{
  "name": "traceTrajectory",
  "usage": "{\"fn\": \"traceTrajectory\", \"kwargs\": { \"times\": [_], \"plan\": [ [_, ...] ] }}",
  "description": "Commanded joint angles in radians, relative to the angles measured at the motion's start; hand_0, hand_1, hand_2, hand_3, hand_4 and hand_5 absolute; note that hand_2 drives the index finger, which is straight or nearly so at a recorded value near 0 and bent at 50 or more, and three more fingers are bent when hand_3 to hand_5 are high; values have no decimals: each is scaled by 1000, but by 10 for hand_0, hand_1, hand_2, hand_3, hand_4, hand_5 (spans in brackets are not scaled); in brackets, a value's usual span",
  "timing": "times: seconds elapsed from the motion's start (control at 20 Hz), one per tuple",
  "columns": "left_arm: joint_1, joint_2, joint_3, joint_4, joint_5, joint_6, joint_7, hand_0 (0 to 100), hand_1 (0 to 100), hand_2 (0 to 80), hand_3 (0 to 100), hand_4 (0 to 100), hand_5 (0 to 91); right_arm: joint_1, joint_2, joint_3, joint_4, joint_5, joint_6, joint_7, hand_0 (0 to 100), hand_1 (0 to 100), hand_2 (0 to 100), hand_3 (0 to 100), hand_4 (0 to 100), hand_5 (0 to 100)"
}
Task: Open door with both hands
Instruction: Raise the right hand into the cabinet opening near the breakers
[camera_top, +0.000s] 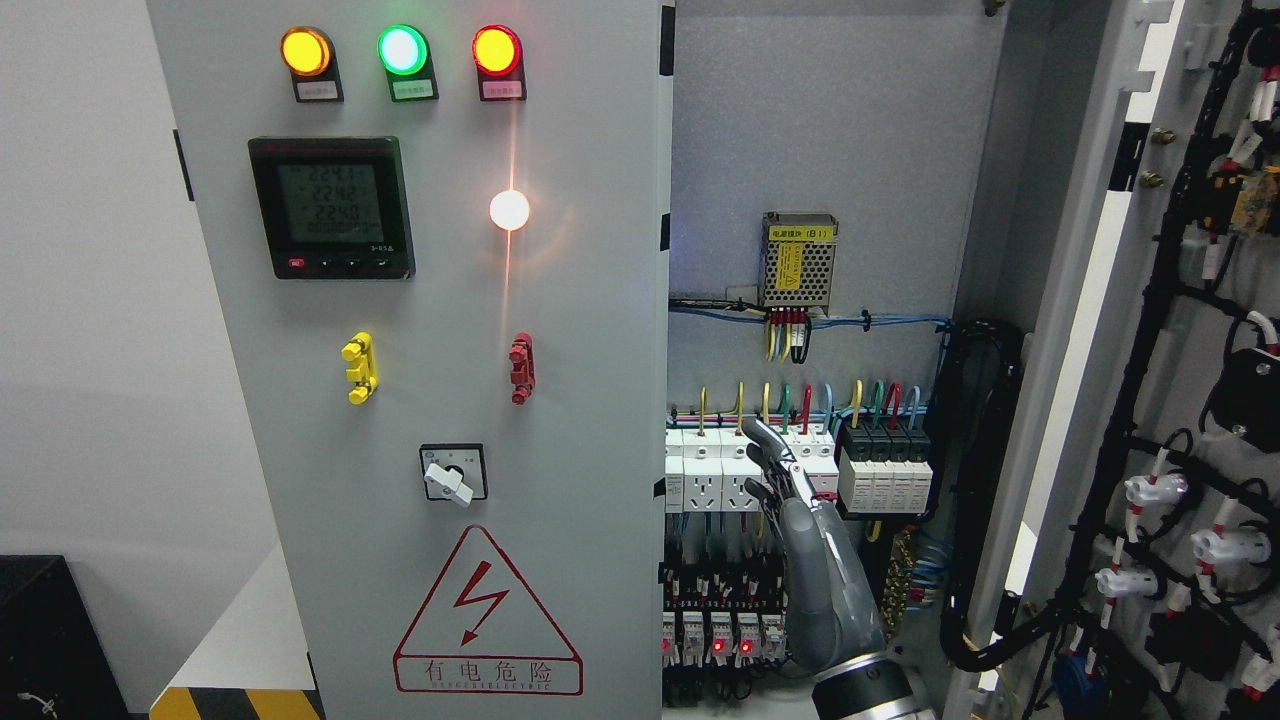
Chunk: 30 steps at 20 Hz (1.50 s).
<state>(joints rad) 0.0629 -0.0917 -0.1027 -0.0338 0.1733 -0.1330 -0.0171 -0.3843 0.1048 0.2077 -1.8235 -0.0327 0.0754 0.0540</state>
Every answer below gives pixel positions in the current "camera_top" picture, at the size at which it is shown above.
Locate grey robotic right hand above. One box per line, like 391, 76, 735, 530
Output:
742, 418, 886, 673

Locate grey cabinet door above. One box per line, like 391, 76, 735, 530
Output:
940, 1, 1277, 719
148, 1, 672, 719

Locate red indicator light left door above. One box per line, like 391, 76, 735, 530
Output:
472, 24, 527, 102

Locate green indicator light left door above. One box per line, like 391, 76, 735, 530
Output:
378, 24, 439, 102

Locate amber indicator light left door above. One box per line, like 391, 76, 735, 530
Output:
280, 26, 344, 102

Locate lower relay breaker row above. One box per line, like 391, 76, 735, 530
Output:
657, 553, 794, 670

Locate black surge protector modules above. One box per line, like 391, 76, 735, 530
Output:
838, 421, 934, 521

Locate white socket breaker row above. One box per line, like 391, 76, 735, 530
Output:
664, 425, 838, 512

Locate red electric hazard warning sticker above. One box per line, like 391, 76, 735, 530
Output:
393, 525, 582, 696

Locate perforated metal power supply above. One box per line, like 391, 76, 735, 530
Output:
758, 211, 838, 309

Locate red terminal connector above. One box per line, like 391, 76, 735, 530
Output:
508, 332, 536, 406

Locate white glowing indicator light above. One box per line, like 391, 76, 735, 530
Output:
489, 190, 531, 232

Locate yellow terminal connector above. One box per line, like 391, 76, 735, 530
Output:
340, 331, 379, 406

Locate black digital power meter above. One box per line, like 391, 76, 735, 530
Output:
248, 136, 415, 281

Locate black wire harness right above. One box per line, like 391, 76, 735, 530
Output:
934, 319, 1096, 673

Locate white rotary selector switch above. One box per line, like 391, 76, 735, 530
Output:
419, 443, 488, 509

